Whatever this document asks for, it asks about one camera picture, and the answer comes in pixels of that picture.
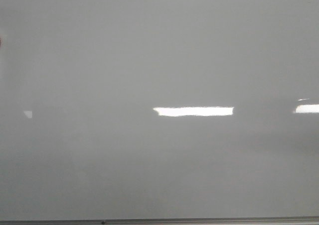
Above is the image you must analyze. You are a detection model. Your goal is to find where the white whiteboard with aluminium frame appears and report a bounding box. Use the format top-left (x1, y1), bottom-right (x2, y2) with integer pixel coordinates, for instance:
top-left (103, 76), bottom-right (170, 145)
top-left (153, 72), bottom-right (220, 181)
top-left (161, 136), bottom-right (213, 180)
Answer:
top-left (0, 0), bottom-right (319, 221)

